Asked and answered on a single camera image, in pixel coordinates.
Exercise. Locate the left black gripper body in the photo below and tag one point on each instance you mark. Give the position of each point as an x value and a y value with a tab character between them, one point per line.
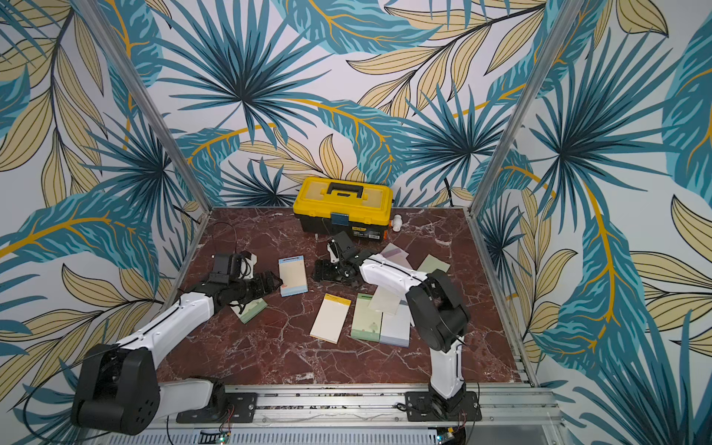
253	288

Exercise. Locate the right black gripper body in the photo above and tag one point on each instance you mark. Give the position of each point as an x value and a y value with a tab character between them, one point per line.
333	270

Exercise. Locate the blue topped cream memo pad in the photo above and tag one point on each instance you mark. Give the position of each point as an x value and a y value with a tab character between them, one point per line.
292	272

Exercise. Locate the yellow topped cream memo pad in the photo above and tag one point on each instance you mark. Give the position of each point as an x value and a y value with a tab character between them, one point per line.
330	318

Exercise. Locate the torn cream memo page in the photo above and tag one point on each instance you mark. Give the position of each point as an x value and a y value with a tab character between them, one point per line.
384	301

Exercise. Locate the large green memo pad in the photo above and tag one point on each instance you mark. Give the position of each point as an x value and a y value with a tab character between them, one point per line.
367	322

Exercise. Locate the pink memo pad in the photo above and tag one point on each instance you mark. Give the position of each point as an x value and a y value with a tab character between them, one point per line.
400	261

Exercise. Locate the grey white memo pad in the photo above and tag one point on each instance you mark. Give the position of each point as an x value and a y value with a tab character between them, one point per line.
396	328

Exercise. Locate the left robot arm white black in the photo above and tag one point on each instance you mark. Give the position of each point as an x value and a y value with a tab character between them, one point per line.
118	389

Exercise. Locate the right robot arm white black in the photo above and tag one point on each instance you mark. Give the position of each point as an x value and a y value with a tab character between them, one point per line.
437	309

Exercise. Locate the small green memo pad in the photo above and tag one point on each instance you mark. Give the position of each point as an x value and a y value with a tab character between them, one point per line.
249	311

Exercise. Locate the yellow black toolbox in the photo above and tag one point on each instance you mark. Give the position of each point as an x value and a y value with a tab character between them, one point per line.
328	207

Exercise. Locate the small white bottle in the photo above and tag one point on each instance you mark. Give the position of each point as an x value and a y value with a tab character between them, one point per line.
396	223

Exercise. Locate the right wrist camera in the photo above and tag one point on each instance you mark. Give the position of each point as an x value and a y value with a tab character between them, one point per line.
334	251

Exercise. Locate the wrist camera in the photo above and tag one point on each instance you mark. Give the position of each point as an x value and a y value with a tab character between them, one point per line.
334	251
247	261

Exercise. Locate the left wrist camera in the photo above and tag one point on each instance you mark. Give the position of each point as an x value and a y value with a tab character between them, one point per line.
247	261

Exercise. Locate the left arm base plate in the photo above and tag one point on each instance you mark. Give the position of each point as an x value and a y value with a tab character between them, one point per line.
229	408

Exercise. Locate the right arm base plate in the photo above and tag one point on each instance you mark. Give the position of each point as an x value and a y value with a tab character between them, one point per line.
428	406

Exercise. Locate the aluminium front rail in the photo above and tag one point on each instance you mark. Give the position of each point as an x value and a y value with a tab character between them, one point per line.
496	413

